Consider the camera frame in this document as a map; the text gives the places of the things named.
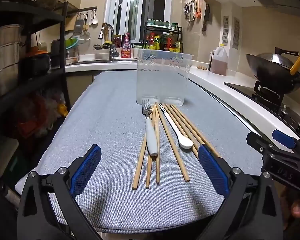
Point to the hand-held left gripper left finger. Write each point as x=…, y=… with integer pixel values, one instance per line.
x=86, y=170

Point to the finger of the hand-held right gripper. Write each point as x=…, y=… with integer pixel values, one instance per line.
x=283, y=138
x=256, y=140

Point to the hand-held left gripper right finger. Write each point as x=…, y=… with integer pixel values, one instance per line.
x=213, y=170

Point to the bundle of wooden chopsticks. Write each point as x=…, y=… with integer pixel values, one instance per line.
x=177, y=155

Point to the clear plastic utensil holder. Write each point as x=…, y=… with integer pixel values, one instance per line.
x=162, y=80

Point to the person's right hand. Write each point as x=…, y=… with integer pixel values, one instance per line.
x=297, y=208

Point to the black gas stove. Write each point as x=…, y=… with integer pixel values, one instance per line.
x=272, y=97

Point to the grey textured table mat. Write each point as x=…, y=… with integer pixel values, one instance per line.
x=102, y=120

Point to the black wok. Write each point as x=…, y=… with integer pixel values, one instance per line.
x=267, y=75

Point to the colourful plastic bags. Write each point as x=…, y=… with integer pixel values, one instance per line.
x=40, y=115

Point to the steel wok lid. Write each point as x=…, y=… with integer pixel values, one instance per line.
x=275, y=60

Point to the oil jug with yellow cap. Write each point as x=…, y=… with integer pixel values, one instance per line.
x=218, y=65

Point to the ginger root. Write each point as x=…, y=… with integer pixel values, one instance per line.
x=202, y=67

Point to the steel kitchen sink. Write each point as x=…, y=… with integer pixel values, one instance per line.
x=90, y=60

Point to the black pot with orange lid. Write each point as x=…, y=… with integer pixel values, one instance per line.
x=37, y=60

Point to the dark metal canister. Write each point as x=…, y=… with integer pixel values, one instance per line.
x=58, y=52

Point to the green plastic colander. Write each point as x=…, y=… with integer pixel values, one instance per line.
x=72, y=43

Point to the chrome kitchen faucet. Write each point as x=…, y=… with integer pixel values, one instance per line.
x=111, y=45

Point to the pink dish soap bottle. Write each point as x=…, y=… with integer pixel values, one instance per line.
x=126, y=47

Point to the white lidded jar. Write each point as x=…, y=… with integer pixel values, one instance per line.
x=137, y=48

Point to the red filled glass jar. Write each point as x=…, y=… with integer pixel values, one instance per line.
x=117, y=41

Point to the hanging cleaver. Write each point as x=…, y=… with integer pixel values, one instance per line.
x=205, y=17

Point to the steel stockpot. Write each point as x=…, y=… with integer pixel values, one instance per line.
x=6, y=60

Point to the row of condiment bottles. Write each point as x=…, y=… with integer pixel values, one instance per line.
x=156, y=42

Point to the hanging metal grater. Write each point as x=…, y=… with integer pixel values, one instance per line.
x=79, y=25

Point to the hanging kitchen tools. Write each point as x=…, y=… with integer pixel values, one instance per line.
x=191, y=10

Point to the row of green lidded jars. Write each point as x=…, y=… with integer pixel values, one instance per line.
x=162, y=23

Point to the hanging white spoons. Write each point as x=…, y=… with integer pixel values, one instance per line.
x=94, y=18

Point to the black shelving rack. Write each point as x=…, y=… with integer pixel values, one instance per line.
x=27, y=17

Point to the grey wall vent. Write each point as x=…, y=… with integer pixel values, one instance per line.
x=236, y=33
x=225, y=30

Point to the window with white frame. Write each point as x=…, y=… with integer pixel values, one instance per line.
x=130, y=10

